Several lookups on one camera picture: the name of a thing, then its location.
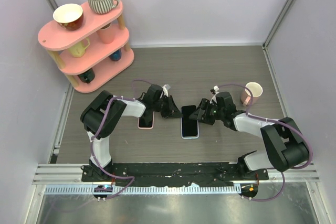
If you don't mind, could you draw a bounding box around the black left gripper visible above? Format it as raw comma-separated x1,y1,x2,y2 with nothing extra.
153,95,183,120

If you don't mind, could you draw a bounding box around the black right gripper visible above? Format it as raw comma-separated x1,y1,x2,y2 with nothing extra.
188,98,224,125

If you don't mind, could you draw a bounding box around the black phone gold edge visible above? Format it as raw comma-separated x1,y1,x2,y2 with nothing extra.
181,105,199,137

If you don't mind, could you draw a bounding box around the light blue phone case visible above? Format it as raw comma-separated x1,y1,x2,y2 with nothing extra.
180,105,200,140

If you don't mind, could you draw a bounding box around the pink phone case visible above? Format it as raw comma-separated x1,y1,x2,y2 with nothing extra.
137,111,155,130

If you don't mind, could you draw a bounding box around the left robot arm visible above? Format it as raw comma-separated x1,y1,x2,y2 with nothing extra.
80,84,183,182

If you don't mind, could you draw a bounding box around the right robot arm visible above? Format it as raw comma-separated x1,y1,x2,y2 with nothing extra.
189,92,312,179

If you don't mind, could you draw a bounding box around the pink mug on table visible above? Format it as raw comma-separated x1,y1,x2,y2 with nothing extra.
240,82,263,106

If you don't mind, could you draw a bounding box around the blue cup on shelf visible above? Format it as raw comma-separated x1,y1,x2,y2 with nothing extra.
109,49,122,61

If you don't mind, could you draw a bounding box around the black cup on shelf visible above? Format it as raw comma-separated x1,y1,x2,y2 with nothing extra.
78,68,95,83

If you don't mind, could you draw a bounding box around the pink three-tier shelf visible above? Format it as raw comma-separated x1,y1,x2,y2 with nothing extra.
38,2,134,93

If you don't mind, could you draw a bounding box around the pink cup on shelf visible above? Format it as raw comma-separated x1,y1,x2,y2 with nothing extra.
97,23,115,44

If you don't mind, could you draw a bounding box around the yellow mug on shelf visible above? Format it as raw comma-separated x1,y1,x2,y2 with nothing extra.
68,38,90,58

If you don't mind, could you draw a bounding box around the grey striped mug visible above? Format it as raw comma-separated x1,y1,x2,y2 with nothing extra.
88,0,119,14

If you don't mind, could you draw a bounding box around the red white bowl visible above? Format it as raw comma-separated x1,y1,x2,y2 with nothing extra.
53,3,84,31

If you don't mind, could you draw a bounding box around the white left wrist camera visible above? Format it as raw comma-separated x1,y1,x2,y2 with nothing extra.
162,84,170,97

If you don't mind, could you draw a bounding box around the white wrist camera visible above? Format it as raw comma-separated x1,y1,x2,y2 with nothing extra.
210,86,219,104
162,84,170,97

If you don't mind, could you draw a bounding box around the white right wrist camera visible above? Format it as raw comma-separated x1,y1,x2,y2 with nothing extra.
210,86,219,104

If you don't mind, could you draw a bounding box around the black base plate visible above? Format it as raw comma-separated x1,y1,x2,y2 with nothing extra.
81,162,269,187

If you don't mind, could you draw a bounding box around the white slotted cable duct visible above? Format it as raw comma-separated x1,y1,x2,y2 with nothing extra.
45,184,241,195

